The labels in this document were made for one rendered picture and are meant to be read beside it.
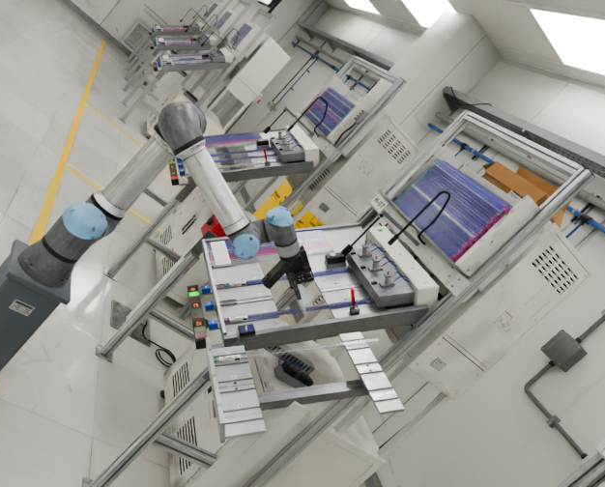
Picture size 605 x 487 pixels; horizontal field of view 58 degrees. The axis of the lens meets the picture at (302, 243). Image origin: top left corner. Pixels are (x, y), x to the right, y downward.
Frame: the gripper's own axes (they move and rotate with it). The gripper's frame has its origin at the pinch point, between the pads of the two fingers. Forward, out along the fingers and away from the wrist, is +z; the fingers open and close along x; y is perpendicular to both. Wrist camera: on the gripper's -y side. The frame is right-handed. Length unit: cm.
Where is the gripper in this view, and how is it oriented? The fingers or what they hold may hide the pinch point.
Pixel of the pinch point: (298, 301)
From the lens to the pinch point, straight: 187.0
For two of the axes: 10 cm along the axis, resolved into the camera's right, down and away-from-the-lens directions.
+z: 2.3, 8.2, 5.2
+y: 9.4, -3.3, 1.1
